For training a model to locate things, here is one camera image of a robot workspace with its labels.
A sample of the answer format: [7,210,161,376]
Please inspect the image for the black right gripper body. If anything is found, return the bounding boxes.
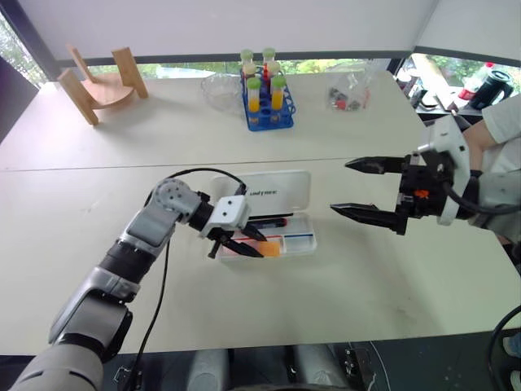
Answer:
[396,150,453,223]

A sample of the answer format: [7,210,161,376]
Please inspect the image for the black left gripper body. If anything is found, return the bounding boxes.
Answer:
[202,226,242,260]

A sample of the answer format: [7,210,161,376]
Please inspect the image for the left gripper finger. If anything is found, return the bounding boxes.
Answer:
[239,223,269,243]
[222,238,265,259]

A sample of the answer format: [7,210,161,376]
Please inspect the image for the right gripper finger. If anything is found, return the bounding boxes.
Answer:
[344,156,408,177]
[329,201,408,237]

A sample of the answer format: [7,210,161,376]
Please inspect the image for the black marker with red cap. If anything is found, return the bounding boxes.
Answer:
[247,217,291,230]

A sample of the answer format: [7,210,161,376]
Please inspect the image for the white clear plastic pencil case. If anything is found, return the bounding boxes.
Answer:
[209,169,319,266]

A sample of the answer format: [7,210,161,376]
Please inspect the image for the orange eraser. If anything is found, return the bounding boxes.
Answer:
[243,239,282,259]

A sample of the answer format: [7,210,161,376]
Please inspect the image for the clear plastic bag with parts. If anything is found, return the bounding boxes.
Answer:
[324,67,374,112]

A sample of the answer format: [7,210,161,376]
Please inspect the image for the person's white shirt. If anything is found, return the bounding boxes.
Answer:
[481,94,521,176]

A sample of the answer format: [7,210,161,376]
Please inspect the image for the blue test tube rack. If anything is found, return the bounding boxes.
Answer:
[242,74,296,133]

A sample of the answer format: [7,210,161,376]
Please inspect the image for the plastic bottle with red label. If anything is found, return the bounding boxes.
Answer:
[458,62,496,103]

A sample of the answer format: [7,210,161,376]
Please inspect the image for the black kettle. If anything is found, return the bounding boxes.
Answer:
[471,70,514,111]

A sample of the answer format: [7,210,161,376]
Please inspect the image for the green-capped tube with orange liquid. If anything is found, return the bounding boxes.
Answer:
[270,75,287,113]
[246,77,262,115]

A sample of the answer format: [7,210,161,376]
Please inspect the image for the grey rounded shape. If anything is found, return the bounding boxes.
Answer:
[190,348,230,391]
[291,344,347,388]

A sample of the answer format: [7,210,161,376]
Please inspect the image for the clear glass bowl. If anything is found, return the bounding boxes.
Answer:
[199,72,246,113]

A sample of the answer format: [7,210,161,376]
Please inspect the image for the curved wooden stand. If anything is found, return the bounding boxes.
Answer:
[56,45,150,126]

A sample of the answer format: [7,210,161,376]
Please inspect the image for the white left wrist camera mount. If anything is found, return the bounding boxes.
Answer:
[199,195,251,239]

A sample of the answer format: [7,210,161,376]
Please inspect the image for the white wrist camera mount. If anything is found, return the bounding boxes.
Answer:
[414,116,474,227]
[199,195,251,239]

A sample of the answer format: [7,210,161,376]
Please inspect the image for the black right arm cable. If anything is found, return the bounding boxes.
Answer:
[441,181,521,217]

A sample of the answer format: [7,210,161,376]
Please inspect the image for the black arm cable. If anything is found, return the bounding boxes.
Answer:
[134,167,248,391]
[441,181,521,217]

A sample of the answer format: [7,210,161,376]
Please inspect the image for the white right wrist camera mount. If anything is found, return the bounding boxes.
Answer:
[414,116,474,227]

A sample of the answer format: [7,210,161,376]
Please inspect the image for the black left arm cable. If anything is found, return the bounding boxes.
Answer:
[134,167,248,391]

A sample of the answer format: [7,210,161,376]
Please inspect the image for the black cable loop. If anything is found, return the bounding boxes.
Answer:
[488,303,521,391]

